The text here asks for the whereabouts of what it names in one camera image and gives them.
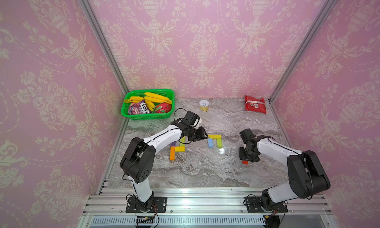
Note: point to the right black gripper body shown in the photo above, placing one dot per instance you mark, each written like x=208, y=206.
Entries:
x=243, y=155

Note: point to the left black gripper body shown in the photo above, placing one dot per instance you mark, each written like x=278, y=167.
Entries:
x=198, y=134

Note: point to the yellow-green long block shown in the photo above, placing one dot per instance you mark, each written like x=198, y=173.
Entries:
x=214, y=136

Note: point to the light blue block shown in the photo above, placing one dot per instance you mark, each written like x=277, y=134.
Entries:
x=210, y=142

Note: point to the lime green block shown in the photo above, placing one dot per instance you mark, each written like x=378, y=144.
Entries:
x=182, y=141
x=219, y=143

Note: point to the orange block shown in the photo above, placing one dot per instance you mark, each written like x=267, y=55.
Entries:
x=172, y=153

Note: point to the small yellow block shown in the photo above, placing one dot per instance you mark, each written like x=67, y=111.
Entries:
x=180, y=149

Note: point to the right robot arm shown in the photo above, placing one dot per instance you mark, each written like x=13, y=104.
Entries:
x=306, y=175

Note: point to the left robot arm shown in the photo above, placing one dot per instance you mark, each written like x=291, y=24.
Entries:
x=138, y=160

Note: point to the yellow paper cup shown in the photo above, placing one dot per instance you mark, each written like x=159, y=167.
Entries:
x=204, y=105

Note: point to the red dragon fruit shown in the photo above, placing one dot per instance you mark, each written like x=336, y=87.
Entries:
x=162, y=108

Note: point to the red snack bag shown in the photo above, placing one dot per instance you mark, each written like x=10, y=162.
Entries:
x=255, y=104

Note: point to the green plastic basket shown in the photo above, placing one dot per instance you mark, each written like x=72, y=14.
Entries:
x=163, y=92

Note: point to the yellow banana bunch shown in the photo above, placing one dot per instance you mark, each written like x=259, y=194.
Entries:
x=151, y=99

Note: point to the purple snack packet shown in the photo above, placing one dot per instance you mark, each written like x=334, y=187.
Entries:
x=139, y=108

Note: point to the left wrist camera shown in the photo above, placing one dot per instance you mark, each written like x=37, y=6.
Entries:
x=191, y=120

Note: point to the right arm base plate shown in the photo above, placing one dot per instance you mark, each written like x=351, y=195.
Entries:
x=252, y=205

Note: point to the aluminium rail frame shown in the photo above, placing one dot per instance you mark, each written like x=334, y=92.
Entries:
x=213, y=207

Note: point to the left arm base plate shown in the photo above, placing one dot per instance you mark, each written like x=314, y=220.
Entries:
x=154, y=204

